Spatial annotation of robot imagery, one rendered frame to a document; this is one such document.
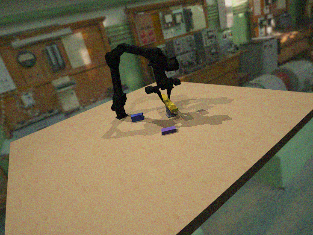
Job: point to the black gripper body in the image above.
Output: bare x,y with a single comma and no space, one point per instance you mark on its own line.
150,89

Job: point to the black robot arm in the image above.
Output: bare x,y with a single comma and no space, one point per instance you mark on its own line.
158,61

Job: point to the purple flat bar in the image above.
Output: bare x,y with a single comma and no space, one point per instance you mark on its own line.
168,130

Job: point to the blue rectangular block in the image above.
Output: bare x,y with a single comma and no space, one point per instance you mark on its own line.
137,117

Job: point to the yellow bar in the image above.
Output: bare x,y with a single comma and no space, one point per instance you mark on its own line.
169,104

